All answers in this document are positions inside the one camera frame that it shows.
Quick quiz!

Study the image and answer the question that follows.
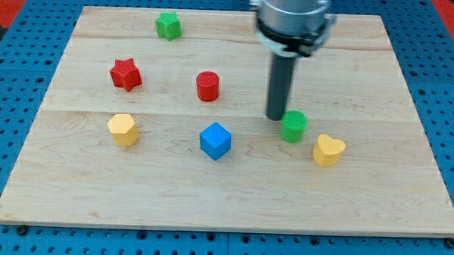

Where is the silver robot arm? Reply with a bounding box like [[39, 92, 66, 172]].
[[250, 0, 335, 58]]

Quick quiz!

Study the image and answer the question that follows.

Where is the blue cube block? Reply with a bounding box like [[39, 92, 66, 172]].
[[199, 122, 232, 160]]

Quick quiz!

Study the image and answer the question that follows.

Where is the red cylinder block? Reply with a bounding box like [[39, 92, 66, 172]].
[[196, 71, 219, 102]]

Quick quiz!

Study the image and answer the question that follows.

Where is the green cylinder block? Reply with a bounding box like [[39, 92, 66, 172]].
[[280, 110, 308, 144]]

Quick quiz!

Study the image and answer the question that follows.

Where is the light wooden board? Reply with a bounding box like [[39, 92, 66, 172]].
[[0, 6, 454, 238]]

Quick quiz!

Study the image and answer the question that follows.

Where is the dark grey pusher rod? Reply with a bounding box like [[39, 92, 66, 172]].
[[266, 54, 297, 121]]

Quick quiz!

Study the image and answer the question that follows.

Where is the yellow heart block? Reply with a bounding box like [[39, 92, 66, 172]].
[[313, 134, 346, 167]]

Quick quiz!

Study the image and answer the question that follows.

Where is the yellow hexagon block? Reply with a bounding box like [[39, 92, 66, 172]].
[[107, 114, 139, 147]]

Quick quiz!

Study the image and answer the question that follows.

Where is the red star block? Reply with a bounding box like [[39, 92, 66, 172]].
[[109, 58, 142, 92]]

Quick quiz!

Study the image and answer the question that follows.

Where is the green star block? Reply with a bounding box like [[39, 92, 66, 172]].
[[155, 11, 182, 41]]

